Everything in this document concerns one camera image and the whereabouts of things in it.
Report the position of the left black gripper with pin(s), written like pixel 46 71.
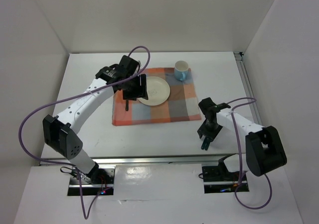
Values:
pixel 140 91

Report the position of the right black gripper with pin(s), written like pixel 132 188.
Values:
pixel 202 130

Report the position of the gold knife green handle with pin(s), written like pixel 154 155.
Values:
pixel 206 144

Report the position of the gold spoon green handle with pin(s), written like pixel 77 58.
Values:
pixel 203 141

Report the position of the gold fork green handle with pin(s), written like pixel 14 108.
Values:
pixel 127 105

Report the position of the cream round plate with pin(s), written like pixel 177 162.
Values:
pixel 158 91

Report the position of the checkered orange blue cloth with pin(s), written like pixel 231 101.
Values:
pixel 182 104

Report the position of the light blue mug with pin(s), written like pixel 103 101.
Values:
pixel 181 70

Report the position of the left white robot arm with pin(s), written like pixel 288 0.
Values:
pixel 60 131

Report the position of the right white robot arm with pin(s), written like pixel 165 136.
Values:
pixel 260 148

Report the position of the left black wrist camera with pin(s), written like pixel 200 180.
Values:
pixel 128 64

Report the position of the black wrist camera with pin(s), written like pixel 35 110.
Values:
pixel 128 64
pixel 205 104

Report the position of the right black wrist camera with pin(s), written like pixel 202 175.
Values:
pixel 205 104

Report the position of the aluminium front rail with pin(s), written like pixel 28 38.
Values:
pixel 160 159

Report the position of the aluminium rail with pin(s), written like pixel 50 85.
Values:
pixel 255 116
pixel 160 159

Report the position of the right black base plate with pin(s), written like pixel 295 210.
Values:
pixel 217 179

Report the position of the aluminium right side rail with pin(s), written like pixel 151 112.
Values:
pixel 255 116

